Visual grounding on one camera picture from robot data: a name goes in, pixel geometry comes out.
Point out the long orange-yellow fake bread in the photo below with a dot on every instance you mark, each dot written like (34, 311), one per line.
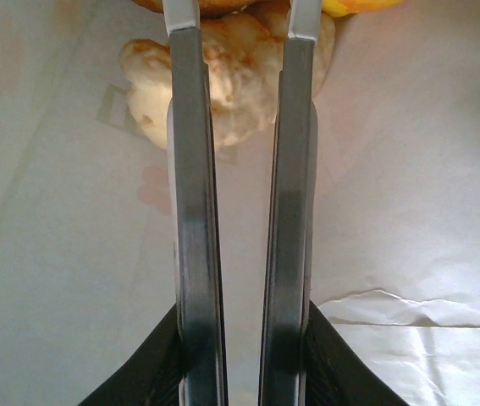
(358, 5)

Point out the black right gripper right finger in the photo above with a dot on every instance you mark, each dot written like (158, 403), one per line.
(332, 372)

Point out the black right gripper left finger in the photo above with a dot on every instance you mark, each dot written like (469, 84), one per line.
(146, 372)

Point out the golden-brown fake bun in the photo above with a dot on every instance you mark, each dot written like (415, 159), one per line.
(231, 6)

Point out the white flower-print paper bag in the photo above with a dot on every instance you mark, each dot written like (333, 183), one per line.
(392, 169)

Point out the pale fake bun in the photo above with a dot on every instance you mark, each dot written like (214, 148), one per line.
(239, 84)

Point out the metal tongs with white tips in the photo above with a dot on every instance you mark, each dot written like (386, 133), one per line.
(193, 211)

